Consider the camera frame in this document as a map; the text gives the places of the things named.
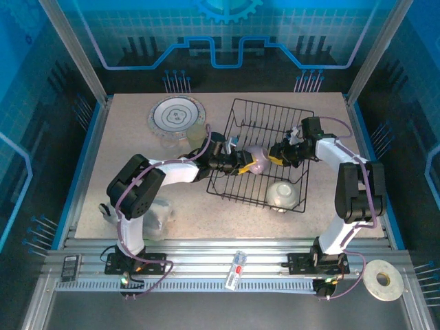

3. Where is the crumpled white plastic bag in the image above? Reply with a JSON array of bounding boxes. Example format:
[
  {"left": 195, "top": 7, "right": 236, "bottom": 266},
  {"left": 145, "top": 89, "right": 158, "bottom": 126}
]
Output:
[{"left": 99, "top": 196, "right": 175, "bottom": 241}]

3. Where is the clear glass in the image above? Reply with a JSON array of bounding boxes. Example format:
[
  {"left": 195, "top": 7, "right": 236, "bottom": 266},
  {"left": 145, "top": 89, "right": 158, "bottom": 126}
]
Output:
[{"left": 159, "top": 135, "right": 183, "bottom": 151}]

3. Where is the clear packet with red label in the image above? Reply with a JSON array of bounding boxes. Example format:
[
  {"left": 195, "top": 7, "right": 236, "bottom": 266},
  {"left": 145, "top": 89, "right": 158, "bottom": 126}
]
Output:
[{"left": 225, "top": 250, "right": 249, "bottom": 292}]

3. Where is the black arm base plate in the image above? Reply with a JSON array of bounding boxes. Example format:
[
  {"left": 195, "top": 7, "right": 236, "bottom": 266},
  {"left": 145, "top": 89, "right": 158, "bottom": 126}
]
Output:
[
  {"left": 104, "top": 252, "right": 168, "bottom": 276},
  {"left": 287, "top": 252, "right": 351, "bottom": 276}
]

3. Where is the grey tape roll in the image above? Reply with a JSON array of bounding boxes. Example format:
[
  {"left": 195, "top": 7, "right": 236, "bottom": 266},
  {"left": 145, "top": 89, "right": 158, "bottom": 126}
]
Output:
[{"left": 362, "top": 259, "right": 403, "bottom": 303}]

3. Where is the black wire dish rack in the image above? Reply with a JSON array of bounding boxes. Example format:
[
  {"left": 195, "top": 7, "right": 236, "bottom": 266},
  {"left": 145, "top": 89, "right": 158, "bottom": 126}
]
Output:
[{"left": 206, "top": 98, "right": 316, "bottom": 214}]

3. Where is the aluminium rail beam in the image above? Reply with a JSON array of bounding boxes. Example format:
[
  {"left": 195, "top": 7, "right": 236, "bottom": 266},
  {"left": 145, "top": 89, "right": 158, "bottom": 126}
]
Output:
[{"left": 44, "top": 239, "right": 410, "bottom": 279}]

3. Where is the grey slotted cable duct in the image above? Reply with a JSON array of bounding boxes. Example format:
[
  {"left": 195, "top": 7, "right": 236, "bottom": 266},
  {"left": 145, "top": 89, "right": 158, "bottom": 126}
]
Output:
[{"left": 54, "top": 280, "right": 317, "bottom": 293}]

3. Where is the small black flat device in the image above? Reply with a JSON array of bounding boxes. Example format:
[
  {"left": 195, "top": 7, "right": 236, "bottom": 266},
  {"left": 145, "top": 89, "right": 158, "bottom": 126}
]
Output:
[{"left": 60, "top": 254, "right": 83, "bottom": 283}]

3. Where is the frosted green cup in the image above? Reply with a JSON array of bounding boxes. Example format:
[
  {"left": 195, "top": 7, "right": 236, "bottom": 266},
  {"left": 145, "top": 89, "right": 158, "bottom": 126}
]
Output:
[{"left": 186, "top": 123, "right": 208, "bottom": 151}]

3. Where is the white bowl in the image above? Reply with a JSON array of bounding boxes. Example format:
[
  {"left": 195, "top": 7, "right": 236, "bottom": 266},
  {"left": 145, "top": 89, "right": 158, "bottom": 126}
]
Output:
[{"left": 266, "top": 181, "right": 299, "bottom": 212}]

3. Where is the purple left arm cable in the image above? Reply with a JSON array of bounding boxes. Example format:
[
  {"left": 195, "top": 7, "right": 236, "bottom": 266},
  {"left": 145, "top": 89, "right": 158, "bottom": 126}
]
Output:
[{"left": 115, "top": 123, "right": 212, "bottom": 300}]

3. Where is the black connector block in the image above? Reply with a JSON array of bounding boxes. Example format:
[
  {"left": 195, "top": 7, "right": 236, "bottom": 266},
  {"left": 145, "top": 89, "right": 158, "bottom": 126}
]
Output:
[
  {"left": 313, "top": 277, "right": 340, "bottom": 299},
  {"left": 118, "top": 273, "right": 146, "bottom": 300}
]

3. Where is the colourful patterned plate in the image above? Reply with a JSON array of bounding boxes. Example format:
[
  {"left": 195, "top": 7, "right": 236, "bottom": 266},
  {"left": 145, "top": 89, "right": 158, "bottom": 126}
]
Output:
[{"left": 148, "top": 95, "right": 207, "bottom": 133}]

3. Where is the aluminium frame post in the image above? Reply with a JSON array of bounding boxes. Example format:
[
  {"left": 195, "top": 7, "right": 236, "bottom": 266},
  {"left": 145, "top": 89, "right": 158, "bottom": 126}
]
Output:
[
  {"left": 346, "top": 0, "right": 413, "bottom": 100},
  {"left": 37, "top": 0, "right": 109, "bottom": 106}
]

